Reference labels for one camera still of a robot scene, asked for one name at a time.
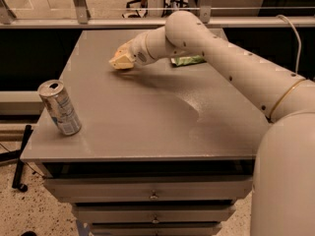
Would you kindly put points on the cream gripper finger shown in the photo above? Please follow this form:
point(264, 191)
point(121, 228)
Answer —
point(121, 63)

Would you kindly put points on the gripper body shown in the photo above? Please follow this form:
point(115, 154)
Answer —
point(139, 52)

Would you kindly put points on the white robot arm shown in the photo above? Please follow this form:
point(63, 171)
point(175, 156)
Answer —
point(283, 192)

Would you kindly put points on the office chair base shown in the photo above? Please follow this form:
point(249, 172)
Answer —
point(153, 8)

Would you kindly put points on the green chip bag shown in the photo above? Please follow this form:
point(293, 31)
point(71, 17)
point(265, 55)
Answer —
point(186, 60)

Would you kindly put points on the silver drink can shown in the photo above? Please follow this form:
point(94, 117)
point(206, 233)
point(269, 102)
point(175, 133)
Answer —
point(59, 106)

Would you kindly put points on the grey drawer cabinet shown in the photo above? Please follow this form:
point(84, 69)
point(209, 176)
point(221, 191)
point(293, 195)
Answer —
point(151, 122)

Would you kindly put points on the grey metal railing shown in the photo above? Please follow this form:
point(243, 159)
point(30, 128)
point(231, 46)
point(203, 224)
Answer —
point(35, 14)

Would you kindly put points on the top grey drawer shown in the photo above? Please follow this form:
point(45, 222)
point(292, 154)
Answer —
point(101, 190)

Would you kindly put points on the grey drawer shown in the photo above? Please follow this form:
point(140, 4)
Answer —
point(161, 229)
point(154, 213)
point(101, 190)

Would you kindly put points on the black stand leg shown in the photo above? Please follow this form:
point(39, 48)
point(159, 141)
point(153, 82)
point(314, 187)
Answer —
point(12, 155)

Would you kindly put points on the middle grey drawer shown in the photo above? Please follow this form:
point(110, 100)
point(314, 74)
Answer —
point(154, 213)

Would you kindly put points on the bottom grey drawer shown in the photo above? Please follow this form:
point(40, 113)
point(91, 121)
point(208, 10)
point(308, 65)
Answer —
point(161, 229)

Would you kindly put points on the black shoe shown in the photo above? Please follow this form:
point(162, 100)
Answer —
point(29, 233)

